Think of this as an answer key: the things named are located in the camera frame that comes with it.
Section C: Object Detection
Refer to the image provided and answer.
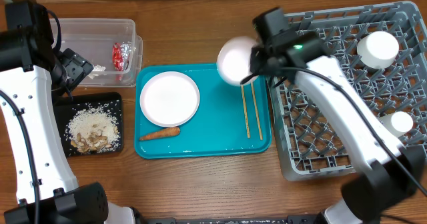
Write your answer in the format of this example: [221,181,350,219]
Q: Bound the wooden chopstick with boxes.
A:
[240,85,251,139]
[250,83,264,141]

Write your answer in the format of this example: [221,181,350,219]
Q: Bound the red foil wrapper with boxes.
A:
[112,41,132,71]

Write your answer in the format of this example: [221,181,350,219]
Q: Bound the pink plate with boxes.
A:
[139,71,200,127]

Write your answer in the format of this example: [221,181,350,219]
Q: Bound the small white cup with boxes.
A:
[379,111,414,137]

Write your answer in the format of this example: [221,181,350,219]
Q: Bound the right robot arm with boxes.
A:
[250,7,426,223]

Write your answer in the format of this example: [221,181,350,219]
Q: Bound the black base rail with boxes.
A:
[136,214,317,224]

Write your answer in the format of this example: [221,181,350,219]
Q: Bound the clear plastic bin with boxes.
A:
[59,18,143,87]

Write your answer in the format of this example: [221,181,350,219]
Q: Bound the left wooden chopstick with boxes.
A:
[240,85,251,139]

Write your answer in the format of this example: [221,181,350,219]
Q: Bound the orange carrot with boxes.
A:
[139,127,181,141]

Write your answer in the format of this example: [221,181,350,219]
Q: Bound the pink bowl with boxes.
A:
[216,37,257,86]

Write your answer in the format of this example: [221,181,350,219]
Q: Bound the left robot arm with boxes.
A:
[1,1,141,223]

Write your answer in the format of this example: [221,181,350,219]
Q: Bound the right wooden chopstick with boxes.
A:
[250,83,264,141]

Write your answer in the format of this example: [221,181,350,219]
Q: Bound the black tray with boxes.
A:
[53,92,124,157]

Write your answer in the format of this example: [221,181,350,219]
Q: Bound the rice and food scraps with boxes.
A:
[63,106,121,154]

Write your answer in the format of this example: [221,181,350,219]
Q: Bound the grey dishwasher rack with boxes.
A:
[269,1,426,181]

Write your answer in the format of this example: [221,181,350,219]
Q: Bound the large white bowl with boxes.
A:
[356,31,399,69]

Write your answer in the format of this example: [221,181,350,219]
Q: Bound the white tissue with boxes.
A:
[88,65,106,79]

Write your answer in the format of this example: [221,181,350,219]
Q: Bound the teal serving tray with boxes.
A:
[134,63,272,159]

